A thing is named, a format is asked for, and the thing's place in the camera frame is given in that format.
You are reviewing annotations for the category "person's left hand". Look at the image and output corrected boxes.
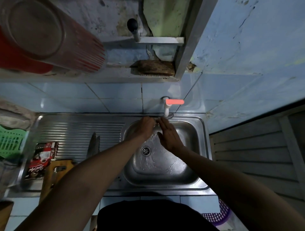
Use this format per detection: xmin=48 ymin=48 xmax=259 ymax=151
xmin=128 ymin=116 xmax=157 ymax=141

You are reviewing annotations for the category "person's right hand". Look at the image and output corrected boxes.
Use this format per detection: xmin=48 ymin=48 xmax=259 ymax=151
xmin=157 ymin=116 xmax=185 ymax=153

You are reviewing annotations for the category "small wooden cutting board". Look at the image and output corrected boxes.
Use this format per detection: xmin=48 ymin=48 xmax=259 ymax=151
xmin=39 ymin=159 xmax=76 ymax=203

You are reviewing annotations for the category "person's left forearm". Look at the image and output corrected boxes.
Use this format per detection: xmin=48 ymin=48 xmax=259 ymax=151
xmin=14 ymin=137 xmax=143 ymax=231

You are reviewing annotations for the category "person's right forearm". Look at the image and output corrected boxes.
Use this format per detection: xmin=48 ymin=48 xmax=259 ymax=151
xmin=179 ymin=145 xmax=305 ymax=231

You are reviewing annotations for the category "person's black clothing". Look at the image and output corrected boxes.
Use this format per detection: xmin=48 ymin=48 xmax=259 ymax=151
xmin=97 ymin=200 xmax=219 ymax=231

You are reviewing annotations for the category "wooden scrub brush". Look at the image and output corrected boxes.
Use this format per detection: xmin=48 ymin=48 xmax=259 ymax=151
xmin=131 ymin=60 xmax=176 ymax=76

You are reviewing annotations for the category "stainless steel sink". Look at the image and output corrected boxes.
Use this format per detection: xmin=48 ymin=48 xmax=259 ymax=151
xmin=4 ymin=113 xmax=216 ymax=197

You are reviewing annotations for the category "grey slatted wooden door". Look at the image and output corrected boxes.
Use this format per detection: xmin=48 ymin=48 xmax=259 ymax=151
xmin=209 ymin=104 xmax=305 ymax=229

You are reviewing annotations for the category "purple plastic basket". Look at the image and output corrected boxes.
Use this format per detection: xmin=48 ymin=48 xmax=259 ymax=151
xmin=202 ymin=199 xmax=232 ymax=227

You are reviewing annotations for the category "red black sachet pack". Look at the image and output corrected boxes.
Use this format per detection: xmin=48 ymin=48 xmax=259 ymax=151
xmin=25 ymin=142 xmax=59 ymax=179

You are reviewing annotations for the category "red striped drinking glass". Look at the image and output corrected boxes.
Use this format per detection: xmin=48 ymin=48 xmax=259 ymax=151
xmin=0 ymin=0 xmax=106 ymax=73

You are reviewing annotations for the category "green plastic basket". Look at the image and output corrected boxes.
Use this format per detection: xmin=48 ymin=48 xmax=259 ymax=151
xmin=0 ymin=125 xmax=27 ymax=159

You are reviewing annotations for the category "red plastic cup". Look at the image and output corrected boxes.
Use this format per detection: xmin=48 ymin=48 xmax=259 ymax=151
xmin=0 ymin=26 xmax=53 ymax=74

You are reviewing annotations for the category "checked dishcloth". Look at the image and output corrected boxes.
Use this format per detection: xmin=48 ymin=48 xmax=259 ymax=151
xmin=0 ymin=158 xmax=19 ymax=198

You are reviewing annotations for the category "wooden knife block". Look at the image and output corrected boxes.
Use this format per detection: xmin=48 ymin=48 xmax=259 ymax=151
xmin=0 ymin=201 xmax=14 ymax=231

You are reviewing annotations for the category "white faucet orange handle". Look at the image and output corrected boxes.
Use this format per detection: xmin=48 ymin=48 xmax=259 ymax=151
xmin=161 ymin=96 xmax=185 ymax=117

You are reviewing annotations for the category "black knob handle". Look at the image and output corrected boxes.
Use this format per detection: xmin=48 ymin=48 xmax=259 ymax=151
xmin=127 ymin=18 xmax=140 ymax=43

